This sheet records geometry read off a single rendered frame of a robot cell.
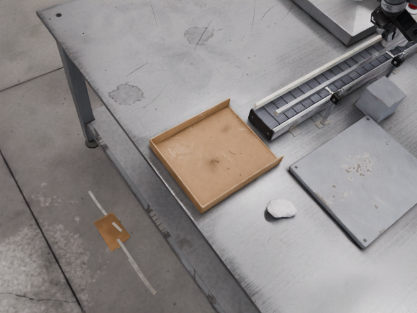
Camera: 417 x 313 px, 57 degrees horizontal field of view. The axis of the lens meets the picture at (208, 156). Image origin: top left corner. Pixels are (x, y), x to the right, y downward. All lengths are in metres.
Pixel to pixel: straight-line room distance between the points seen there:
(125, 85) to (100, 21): 0.32
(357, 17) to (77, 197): 1.50
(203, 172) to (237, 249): 0.24
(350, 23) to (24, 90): 1.79
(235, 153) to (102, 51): 0.59
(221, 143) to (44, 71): 1.62
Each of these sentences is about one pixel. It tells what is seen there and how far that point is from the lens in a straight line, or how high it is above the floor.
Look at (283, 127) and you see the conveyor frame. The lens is 1.20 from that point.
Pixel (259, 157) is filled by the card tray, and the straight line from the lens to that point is 1.17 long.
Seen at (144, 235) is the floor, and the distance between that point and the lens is 1.92.
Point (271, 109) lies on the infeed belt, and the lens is 1.23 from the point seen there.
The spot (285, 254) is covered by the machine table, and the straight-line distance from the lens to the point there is 1.07.
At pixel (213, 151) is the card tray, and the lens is 1.16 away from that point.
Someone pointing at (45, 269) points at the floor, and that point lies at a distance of 1.95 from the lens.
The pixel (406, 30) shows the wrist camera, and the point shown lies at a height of 1.05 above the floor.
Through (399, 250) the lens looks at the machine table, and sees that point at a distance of 1.21.
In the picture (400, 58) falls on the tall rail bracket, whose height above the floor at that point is 0.97.
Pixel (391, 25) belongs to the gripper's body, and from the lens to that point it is 1.43.
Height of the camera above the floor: 1.80
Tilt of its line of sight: 58 degrees down
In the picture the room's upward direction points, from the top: 11 degrees clockwise
